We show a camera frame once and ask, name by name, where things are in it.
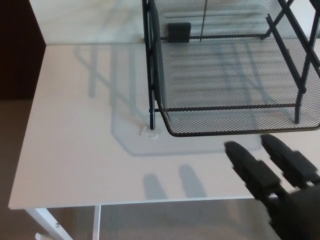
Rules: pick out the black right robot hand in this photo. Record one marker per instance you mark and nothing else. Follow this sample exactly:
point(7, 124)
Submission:
point(300, 205)

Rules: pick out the black mesh file tray drawer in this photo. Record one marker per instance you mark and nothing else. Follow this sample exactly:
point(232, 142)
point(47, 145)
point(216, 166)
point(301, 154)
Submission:
point(212, 75)

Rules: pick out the black rectangular block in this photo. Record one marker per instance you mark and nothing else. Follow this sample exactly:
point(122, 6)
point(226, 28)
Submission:
point(179, 33)

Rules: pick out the white table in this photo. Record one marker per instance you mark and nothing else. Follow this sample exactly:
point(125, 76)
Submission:
point(75, 125)

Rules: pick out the white cylindrical peg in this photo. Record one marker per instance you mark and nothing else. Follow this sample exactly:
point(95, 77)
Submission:
point(40, 236)

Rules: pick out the white low cabinet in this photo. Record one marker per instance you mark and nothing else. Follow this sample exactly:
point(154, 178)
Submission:
point(87, 22)

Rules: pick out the dark brown wooden panel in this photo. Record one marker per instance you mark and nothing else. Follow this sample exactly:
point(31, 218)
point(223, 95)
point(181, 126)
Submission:
point(17, 50)

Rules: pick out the black metal file tray frame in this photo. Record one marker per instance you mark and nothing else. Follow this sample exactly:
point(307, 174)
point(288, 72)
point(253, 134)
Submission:
point(152, 117)

